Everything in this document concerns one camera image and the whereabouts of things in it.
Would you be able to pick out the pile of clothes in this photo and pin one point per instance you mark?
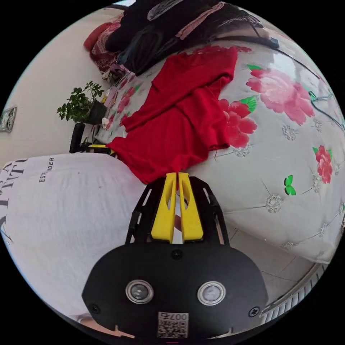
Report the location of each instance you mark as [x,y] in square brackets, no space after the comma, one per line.
[151,54]

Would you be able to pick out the framed wall picture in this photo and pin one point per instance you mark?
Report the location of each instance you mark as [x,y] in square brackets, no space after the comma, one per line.
[8,119]

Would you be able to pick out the person's body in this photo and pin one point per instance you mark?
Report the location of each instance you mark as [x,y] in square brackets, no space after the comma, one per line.
[67,215]

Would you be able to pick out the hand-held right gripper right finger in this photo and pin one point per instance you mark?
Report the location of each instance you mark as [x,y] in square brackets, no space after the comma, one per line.
[192,221]

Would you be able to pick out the white radiator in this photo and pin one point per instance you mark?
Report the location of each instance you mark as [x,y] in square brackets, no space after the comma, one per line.
[299,293]

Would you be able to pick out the bed with floral quilt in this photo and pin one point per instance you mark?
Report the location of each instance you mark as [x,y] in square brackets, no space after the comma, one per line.
[269,175]

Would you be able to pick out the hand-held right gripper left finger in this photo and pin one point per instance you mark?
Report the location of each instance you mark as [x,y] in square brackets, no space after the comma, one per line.
[163,221]

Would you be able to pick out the red long sleeve shirt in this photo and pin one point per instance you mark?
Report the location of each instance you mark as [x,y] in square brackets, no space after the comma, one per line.
[172,129]

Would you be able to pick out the green potted plant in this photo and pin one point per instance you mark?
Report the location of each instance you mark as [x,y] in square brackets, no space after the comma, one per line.
[81,103]

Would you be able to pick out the red patterned pillow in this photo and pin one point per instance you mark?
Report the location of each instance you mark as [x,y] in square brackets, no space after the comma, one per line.
[98,36]

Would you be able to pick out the person's right hand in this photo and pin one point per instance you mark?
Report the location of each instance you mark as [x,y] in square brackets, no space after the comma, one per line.
[124,332]

